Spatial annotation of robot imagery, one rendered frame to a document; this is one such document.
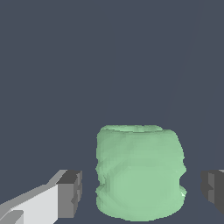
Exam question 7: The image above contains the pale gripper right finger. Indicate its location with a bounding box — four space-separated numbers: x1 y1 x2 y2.
199 169 224 216

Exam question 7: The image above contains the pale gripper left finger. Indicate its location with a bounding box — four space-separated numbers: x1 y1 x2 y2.
0 169 83 224

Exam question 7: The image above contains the green lumpy cylinder object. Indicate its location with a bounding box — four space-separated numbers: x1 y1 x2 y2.
95 124 188 222

